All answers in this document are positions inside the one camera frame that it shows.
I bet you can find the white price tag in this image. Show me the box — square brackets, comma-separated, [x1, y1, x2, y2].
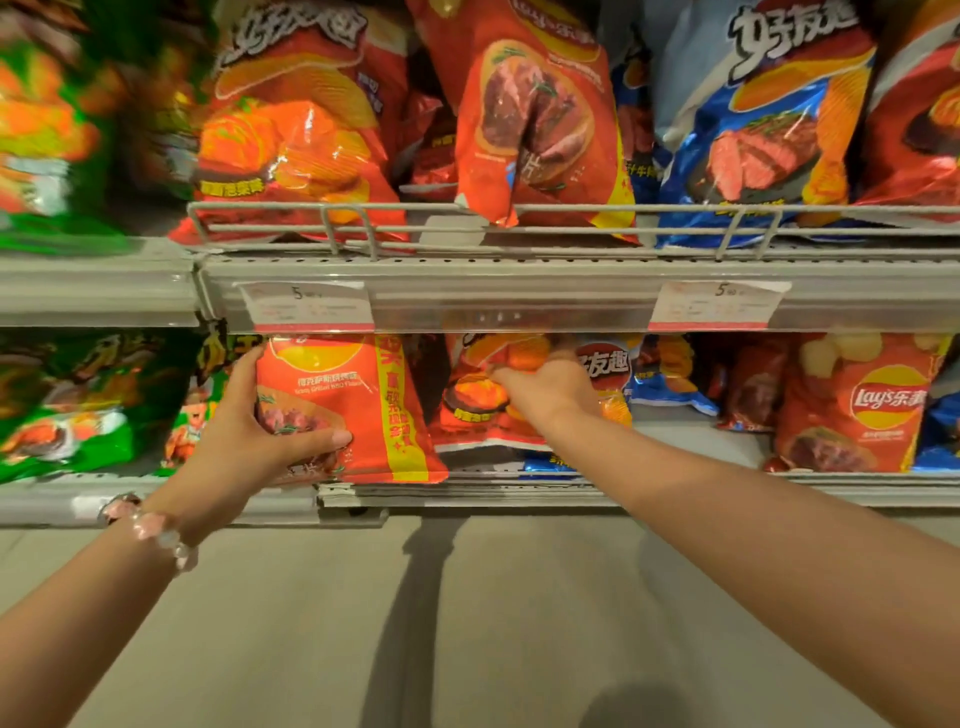
[648, 279, 793, 334]
[238, 281, 376, 335]

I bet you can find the pink bead bracelet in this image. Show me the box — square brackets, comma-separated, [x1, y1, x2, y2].
[97, 492, 200, 575]

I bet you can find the grey metal shelf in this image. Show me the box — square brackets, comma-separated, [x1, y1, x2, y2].
[0, 468, 960, 530]
[0, 200, 960, 335]

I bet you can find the black smart watch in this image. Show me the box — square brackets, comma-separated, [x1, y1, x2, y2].
[95, 491, 142, 528]

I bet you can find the person's left hand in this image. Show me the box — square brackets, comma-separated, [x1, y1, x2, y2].
[144, 344, 355, 547]

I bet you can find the person's right forearm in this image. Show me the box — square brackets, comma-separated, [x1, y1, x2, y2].
[539, 401, 960, 728]

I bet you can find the person's right hand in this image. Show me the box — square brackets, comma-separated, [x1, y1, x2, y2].
[491, 350, 603, 434]

